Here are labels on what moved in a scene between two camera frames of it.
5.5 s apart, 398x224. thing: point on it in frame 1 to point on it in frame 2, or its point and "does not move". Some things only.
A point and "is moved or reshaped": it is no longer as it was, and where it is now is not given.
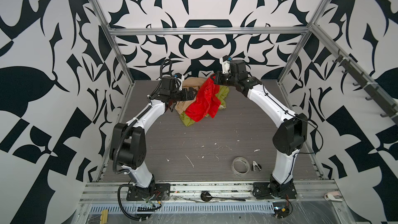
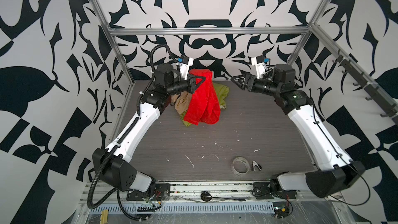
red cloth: x=207 y=102 is moved or reshaped
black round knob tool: x=206 y=196 does not move
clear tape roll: x=243 y=160 does not move
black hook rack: x=386 y=104 does not move
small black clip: x=254 y=163 does not move
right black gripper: x=218 y=80 to x=250 y=78
